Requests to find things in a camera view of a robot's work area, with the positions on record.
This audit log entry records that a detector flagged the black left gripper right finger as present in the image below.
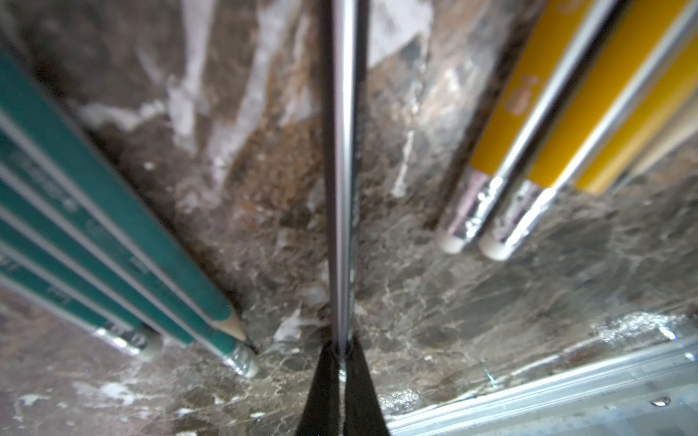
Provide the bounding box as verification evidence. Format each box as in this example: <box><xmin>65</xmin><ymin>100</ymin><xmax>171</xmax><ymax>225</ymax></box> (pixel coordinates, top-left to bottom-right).
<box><xmin>344</xmin><ymin>336</ymin><xmax>390</xmax><ymax>436</ymax></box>

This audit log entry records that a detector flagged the black pencil among yellow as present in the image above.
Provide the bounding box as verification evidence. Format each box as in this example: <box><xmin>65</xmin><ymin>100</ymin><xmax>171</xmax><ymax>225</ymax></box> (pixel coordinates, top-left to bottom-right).
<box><xmin>318</xmin><ymin>1</ymin><xmax>371</xmax><ymax>359</ymax></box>

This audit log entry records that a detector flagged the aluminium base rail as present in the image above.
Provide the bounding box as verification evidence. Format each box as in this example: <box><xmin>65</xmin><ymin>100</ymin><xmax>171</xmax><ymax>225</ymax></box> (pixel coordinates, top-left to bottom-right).
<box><xmin>388</xmin><ymin>336</ymin><xmax>697</xmax><ymax>435</ymax></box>

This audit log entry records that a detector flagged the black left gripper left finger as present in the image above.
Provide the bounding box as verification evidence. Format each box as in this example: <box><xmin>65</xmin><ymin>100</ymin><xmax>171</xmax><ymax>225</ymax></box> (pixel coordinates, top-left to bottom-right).
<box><xmin>296</xmin><ymin>343</ymin><xmax>340</xmax><ymax>436</ymax></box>

